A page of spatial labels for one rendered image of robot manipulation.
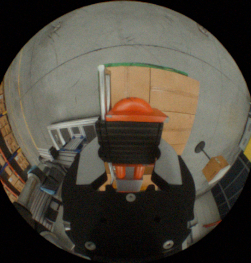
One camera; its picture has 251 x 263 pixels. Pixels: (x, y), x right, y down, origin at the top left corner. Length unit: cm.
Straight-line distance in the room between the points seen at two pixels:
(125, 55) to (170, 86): 86
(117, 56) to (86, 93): 76
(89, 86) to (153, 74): 100
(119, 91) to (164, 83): 42
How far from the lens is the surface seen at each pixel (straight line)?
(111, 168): 16
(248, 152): 737
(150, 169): 47
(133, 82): 77
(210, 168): 207
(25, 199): 58
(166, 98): 85
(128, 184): 21
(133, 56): 143
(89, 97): 145
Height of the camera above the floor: 131
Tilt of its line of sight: 62 degrees down
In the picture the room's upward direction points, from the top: 174 degrees counter-clockwise
